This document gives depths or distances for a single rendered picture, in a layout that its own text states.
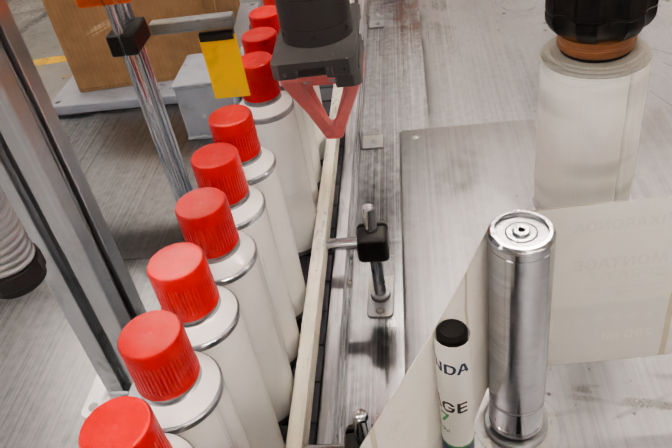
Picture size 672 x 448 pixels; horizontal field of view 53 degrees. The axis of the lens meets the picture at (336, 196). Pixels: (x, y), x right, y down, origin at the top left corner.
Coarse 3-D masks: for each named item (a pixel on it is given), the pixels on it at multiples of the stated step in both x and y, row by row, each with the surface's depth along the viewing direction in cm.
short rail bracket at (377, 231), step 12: (372, 204) 61; (372, 216) 61; (360, 228) 63; (372, 228) 62; (384, 228) 63; (360, 240) 62; (372, 240) 62; (384, 240) 62; (360, 252) 62; (372, 252) 62; (384, 252) 62; (372, 264) 65; (372, 276) 66; (384, 288) 67
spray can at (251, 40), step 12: (252, 36) 61; (264, 36) 60; (276, 36) 61; (252, 48) 60; (264, 48) 60; (300, 108) 65; (300, 120) 65; (300, 132) 66; (312, 168) 69; (312, 180) 70; (312, 192) 70
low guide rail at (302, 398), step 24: (336, 96) 85; (336, 144) 77; (336, 168) 75; (312, 264) 61; (312, 288) 58; (312, 312) 56; (312, 336) 54; (312, 360) 53; (312, 384) 52; (288, 432) 47
